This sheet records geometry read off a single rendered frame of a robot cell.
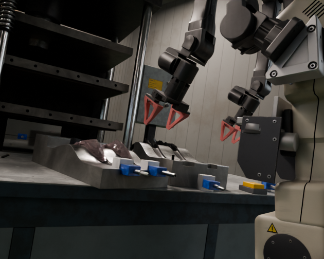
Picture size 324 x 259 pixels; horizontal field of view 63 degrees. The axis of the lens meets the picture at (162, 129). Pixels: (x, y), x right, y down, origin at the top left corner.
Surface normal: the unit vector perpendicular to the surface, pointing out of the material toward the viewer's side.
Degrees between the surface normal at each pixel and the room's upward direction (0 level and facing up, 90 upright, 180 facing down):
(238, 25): 90
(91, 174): 90
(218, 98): 90
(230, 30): 90
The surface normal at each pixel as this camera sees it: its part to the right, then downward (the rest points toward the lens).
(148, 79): 0.47, 0.02
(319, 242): -0.67, -0.14
